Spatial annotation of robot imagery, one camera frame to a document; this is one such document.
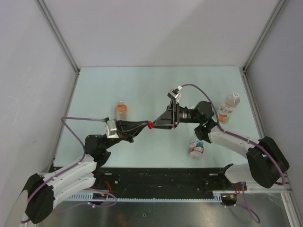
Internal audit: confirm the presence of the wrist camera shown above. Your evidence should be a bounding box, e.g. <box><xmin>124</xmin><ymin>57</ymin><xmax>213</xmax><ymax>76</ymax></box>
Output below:
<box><xmin>106</xmin><ymin>120</ymin><xmax>119</xmax><ymax>139</ymax></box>
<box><xmin>167</xmin><ymin>87</ymin><xmax>181</xmax><ymax>103</ymax></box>

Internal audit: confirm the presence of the aluminium frame post right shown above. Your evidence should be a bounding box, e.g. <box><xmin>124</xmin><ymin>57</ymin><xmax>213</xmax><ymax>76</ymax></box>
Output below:
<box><xmin>241</xmin><ymin>0</ymin><xmax>291</xmax><ymax>71</ymax></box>

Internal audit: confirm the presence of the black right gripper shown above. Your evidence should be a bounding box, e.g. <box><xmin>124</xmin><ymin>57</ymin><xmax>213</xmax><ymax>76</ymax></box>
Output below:
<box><xmin>151</xmin><ymin>99</ymin><xmax>202</xmax><ymax>130</ymax></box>

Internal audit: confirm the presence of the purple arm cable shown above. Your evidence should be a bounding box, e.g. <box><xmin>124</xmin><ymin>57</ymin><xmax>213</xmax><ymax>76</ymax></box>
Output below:
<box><xmin>20</xmin><ymin>117</ymin><xmax>107</xmax><ymax>224</ymax></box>
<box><xmin>178</xmin><ymin>83</ymin><xmax>288</xmax><ymax>185</ymax></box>

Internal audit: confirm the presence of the aluminium frame post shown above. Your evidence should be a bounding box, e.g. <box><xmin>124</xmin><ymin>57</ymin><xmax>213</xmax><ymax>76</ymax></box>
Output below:
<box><xmin>241</xmin><ymin>0</ymin><xmax>291</xmax><ymax>71</ymax></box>
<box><xmin>35</xmin><ymin>0</ymin><xmax>80</xmax><ymax>73</ymax></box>

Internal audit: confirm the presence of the clear red label water bottle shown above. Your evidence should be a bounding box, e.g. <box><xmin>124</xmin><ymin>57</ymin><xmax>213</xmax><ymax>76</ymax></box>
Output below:
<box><xmin>188</xmin><ymin>133</ymin><xmax>204</xmax><ymax>159</ymax></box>

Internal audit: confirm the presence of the orange label tea bottle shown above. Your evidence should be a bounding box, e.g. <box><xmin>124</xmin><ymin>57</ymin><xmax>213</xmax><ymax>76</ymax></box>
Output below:
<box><xmin>115</xmin><ymin>101</ymin><xmax>128</xmax><ymax>121</ymax></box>

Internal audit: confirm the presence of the red bottle cap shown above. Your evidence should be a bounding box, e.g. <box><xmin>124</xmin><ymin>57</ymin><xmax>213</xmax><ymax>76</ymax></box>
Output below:
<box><xmin>147</xmin><ymin>121</ymin><xmax>154</xmax><ymax>129</ymax></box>

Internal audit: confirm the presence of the slotted cable duct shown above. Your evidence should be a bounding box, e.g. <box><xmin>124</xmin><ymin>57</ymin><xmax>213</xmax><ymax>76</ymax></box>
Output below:
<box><xmin>63</xmin><ymin>191</ymin><xmax>237</xmax><ymax>203</ymax></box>

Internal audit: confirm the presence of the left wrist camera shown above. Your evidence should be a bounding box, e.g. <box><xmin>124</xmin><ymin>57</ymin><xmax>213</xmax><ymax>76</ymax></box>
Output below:
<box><xmin>106</xmin><ymin>120</ymin><xmax>119</xmax><ymax>139</ymax></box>

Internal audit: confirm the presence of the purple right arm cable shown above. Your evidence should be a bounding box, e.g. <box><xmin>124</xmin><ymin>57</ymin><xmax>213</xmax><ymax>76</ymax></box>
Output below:
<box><xmin>178</xmin><ymin>83</ymin><xmax>288</xmax><ymax>185</ymax></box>

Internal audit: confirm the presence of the white green fruit tea bottle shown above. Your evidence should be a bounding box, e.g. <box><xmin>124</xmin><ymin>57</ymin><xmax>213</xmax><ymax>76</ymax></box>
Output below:
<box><xmin>218</xmin><ymin>94</ymin><xmax>240</xmax><ymax>124</ymax></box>

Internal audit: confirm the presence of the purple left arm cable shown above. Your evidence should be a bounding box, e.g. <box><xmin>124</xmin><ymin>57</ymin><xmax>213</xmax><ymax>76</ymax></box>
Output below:
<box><xmin>20</xmin><ymin>117</ymin><xmax>107</xmax><ymax>224</ymax></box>

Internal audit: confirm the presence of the aluminium frame post left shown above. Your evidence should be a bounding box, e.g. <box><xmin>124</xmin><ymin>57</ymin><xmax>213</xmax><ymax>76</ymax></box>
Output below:
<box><xmin>35</xmin><ymin>0</ymin><xmax>80</xmax><ymax>73</ymax></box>

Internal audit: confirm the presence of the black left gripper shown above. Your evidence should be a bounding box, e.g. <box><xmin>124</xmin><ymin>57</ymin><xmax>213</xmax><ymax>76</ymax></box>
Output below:
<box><xmin>102</xmin><ymin>118</ymin><xmax>149</xmax><ymax>150</ymax></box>

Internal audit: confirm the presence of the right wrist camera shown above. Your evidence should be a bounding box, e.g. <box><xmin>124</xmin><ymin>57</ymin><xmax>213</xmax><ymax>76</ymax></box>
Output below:
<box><xmin>167</xmin><ymin>87</ymin><xmax>181</xmax><ymax>103</ymax></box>

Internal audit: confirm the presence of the large white bottle cap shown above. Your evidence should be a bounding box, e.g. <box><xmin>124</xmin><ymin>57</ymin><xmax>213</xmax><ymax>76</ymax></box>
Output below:
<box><xmin>232</xmin><ymin>92</ymin><xmax>239</xmax><ymax>99</ymax></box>

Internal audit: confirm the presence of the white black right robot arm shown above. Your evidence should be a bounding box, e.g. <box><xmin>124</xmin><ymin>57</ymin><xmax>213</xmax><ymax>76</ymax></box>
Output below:
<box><xmin>152</xmin><ymin>100</ymin><xmax>290</xmax><ymax>190</ymax></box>

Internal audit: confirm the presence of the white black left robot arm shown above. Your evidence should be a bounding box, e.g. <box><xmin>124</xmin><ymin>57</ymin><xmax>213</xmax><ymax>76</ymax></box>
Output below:
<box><xmin>21</xmin><ymin>118</ymin><xmax>153</xmax><ymax>224</ymax></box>

